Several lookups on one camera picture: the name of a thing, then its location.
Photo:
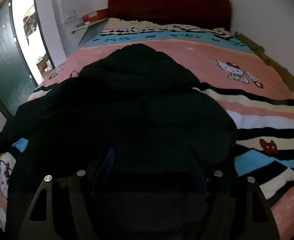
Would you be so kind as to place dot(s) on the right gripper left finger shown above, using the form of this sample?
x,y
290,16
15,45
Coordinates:
x,y
59,209

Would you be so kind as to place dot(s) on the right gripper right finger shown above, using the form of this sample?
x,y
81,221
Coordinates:
x,y
237,209

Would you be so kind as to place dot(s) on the black large jacket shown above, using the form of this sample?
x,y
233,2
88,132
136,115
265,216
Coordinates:
x,y
137,122

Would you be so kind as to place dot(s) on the pink Hello Kitty blanket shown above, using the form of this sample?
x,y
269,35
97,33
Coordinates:
x,y
251,92

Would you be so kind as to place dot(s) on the olive mattress edge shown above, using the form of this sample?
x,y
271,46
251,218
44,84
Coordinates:
x,y
286,76

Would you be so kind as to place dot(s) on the green metal door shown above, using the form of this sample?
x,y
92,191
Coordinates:
x,y
16,81

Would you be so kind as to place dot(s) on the dark red headboard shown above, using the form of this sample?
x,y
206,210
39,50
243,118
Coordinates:
x,y
207,14

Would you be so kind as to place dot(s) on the orange box on shelf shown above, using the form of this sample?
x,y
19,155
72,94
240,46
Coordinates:
x,y
96,16

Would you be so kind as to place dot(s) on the white wall shelf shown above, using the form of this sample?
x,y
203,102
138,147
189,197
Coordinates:
x,y
88,24

